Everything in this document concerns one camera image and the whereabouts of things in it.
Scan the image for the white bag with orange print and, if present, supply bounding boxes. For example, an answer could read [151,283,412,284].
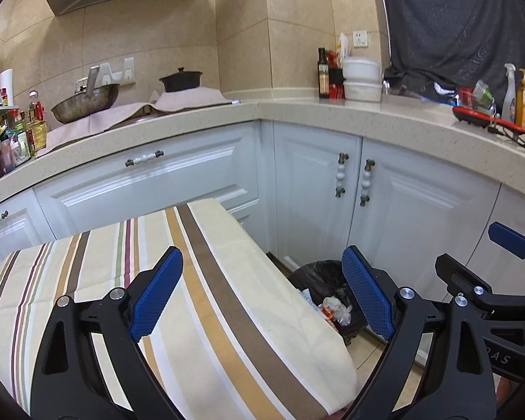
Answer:
[318,297,353,326]

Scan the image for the dark grey hanging cloth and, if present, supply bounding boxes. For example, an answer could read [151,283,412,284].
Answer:
[385,0,525,103]

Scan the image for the white drawer handle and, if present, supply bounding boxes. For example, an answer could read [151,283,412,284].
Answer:
[125,150,165,167]

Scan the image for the black cooking pot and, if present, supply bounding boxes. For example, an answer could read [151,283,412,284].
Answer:
[160,67,203,93]

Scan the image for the yellow detergent bottle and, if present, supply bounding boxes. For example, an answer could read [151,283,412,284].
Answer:
[515,68,525,131]

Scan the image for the white stacked bowls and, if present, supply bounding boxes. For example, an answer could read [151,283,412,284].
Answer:
[342,57,383,103]

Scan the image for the paper towel roll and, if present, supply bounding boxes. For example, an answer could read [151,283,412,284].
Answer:
[0,68,15,106]

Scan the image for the condiment rack with bottles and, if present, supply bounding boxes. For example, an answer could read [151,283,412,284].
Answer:
[0,87,31,178]

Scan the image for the white spray bottle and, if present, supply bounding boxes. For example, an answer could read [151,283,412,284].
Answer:
[501,63,516,123]

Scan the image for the wall power socket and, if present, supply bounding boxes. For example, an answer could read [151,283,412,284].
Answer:
[353,30,369,48]

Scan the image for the striped tablecloth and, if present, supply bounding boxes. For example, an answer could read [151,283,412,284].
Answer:
[0,199,359,419]

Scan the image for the left cabinet door handle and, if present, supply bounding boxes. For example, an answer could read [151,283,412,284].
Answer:
[335,153,350,198]

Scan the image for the white wall switch plate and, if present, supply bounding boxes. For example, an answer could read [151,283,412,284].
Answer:
[96,57,136,86]

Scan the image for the white toothpaste box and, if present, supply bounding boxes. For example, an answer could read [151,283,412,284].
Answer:
[298,288,320,313]

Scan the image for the right cabinet door handle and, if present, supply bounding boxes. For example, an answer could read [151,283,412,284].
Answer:
[359,159,376,207]

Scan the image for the operator hand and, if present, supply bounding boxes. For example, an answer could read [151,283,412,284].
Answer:
[496,377,514,408]

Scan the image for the black-lined trash bin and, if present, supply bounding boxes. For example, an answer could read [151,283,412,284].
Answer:
[287,260,368,345]

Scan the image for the cabinet door handle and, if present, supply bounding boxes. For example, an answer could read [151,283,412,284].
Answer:
[335,153,350,198]
[359,159,376,207]

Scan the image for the pink stove cover cloth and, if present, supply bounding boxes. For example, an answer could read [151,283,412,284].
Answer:
[35,86,232,158]

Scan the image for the dark sauce bottle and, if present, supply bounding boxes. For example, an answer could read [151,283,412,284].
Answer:
[317,48,330,99]

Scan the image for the cooking oil bottle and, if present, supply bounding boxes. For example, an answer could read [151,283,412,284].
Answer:
[25,89,47,155]

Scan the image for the metal wok pan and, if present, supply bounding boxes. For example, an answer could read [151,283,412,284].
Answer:
[52,65,119,124]

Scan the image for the red tray on counter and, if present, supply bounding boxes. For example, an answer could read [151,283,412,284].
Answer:
[452,106,525,135]

